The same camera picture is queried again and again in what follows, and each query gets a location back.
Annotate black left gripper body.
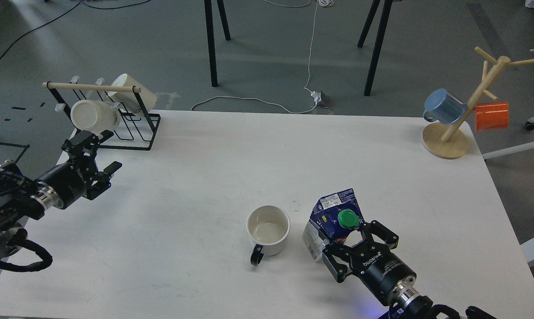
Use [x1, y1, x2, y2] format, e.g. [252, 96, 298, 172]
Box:
[33, 162, 104, 210]

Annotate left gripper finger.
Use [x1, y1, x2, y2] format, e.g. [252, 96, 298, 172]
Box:
[61, 130, 113, 166]
[88, 161, 123, 200]

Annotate white mug black handle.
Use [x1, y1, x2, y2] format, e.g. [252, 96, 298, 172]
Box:
[246, 205, 290, 266]

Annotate blue mug on tree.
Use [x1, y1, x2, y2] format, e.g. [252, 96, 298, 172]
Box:
[423, 88, 467, 125]

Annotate cream mug rear on rack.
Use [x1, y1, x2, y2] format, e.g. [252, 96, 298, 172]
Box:
[108, 74, 157, 117]

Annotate orange mug on tree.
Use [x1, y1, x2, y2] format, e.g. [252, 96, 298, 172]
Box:
[475, 101, 509, 131]

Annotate white power cable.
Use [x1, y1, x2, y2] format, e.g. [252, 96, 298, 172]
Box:
[191, 0, 335, 114]

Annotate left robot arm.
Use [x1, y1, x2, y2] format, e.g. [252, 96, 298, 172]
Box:
[0, 130, 122, 272]

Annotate wooden mug tree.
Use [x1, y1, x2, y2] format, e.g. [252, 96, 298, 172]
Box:
[421, 47, 534, 160]

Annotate black table legs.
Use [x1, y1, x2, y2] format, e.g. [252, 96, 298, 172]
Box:
[204, 0, 232, 87]
[357, 0, 393, 97]

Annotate black wire mug rack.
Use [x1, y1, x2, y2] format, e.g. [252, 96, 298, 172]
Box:
[42, 76, 161, 151]

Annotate black table legs left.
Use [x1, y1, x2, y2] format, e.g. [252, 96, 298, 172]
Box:
[204, 0, 232, 87]

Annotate white mug front on rack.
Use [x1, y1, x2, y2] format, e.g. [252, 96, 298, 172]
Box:
[70, 100, 121, 134]

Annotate black floor cable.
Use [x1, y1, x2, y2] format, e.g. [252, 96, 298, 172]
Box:
[0, 0, 152, 74]

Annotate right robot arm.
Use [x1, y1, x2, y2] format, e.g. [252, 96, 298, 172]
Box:
[318, 220, 460, 319]

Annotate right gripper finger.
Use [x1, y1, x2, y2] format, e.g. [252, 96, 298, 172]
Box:
[322, 241, 360, 283]
[360, 220, 399, 253]

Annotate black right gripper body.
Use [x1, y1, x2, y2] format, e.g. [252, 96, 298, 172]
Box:
[349, 242, 420, 307]

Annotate black table legs right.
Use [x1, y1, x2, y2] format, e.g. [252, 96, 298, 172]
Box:
[357, 0, 393, 97]

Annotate blue milk carton green cap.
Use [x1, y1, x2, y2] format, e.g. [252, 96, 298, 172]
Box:
[302, 188, 365, 263]

